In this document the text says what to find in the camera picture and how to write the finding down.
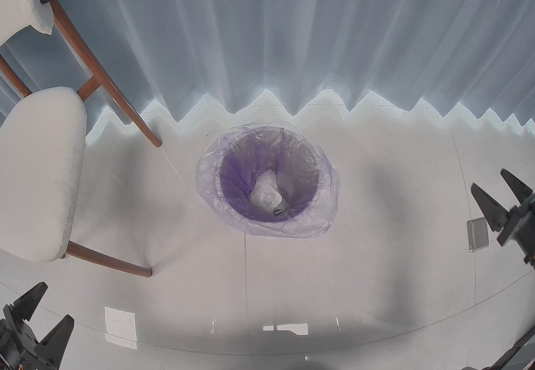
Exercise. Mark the crumpled white paper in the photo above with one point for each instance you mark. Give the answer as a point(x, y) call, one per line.
point(265, 192)

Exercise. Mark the white curtain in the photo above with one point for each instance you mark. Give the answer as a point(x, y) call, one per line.
point(267, 4)

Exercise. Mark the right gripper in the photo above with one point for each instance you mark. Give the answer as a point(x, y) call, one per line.
point(522, 222)

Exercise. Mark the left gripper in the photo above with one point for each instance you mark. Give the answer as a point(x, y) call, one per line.
point(16, 345)

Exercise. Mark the white trash bin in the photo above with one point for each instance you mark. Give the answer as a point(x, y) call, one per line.
point(301, 159)

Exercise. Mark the small dark grey scrap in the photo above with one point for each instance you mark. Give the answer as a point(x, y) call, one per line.
point(279, 211)

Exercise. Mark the white cushioned wooden chair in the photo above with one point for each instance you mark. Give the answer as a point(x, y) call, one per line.
point(41, 176)

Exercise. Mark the purple plastic bag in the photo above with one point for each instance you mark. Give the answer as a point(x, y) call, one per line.
point(209, 176)

